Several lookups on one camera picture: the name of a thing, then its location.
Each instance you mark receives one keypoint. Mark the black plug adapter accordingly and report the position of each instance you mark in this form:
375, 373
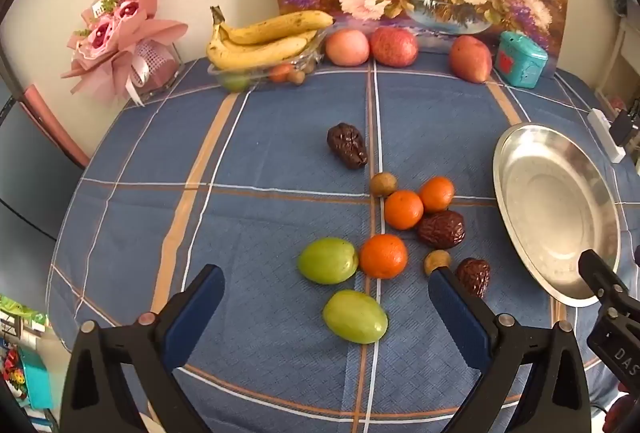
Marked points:
622, 128

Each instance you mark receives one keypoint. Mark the clear plastic tray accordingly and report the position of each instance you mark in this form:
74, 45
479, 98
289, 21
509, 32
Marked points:
255, 75

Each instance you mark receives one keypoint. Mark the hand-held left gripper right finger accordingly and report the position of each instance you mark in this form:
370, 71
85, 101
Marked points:
460, 318

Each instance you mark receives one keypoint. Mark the wrinkled dark red date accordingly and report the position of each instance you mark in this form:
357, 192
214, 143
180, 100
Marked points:
474, 277
347, 145
441, 229

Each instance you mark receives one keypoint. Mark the blue plaid tablecloth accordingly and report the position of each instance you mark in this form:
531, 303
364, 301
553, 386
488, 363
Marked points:
250, 193

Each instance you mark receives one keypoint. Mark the white power strip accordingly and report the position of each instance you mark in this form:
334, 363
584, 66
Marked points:
604, 135

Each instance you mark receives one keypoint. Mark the colourful packages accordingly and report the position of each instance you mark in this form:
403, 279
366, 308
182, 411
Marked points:
30, 373

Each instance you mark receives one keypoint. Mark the teal box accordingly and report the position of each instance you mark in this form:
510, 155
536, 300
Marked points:
520, 59

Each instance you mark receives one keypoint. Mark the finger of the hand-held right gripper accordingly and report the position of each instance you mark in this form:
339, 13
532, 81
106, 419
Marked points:
602, 275

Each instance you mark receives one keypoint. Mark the pink flower bouquet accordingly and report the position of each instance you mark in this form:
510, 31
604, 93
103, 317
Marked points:
115, 43

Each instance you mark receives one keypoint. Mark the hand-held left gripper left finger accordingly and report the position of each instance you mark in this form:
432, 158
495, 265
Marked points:
192, 318

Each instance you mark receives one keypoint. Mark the green plum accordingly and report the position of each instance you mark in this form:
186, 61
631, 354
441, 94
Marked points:
355, 316
235, 82
328, 260

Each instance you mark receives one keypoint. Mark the red striped apple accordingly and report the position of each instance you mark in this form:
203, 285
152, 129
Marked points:
394, 46

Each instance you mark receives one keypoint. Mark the yellow banana bunch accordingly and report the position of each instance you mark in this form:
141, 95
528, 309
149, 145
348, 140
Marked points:
260, 53

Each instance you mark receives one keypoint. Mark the small orange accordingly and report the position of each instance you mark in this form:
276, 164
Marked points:
382, 256
436, 194
280, 72
402, 209

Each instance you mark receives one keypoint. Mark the brown longan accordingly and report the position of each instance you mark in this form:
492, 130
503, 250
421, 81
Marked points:
383, 184
298, 77
436, 261

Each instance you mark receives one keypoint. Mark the round steel plate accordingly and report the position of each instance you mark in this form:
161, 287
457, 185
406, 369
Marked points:
550, 223

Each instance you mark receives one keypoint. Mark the pale pink apple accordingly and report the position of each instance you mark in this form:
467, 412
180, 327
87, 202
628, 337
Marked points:
347, 47

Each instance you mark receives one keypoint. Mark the clear square vase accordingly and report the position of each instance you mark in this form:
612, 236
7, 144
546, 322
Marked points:
162, 73

